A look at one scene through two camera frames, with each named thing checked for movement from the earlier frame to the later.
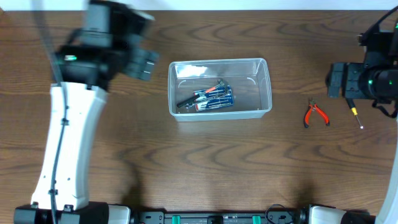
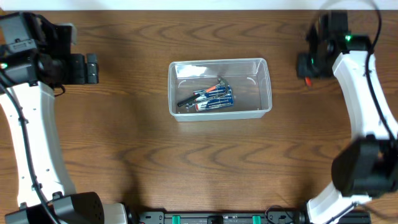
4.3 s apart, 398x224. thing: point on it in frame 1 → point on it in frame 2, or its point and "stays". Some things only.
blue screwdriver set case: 214,98 stays
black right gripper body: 334,80 → 305,66
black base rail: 221,217 stays
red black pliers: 312,105 → 308,81
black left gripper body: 144,64 → 91,68
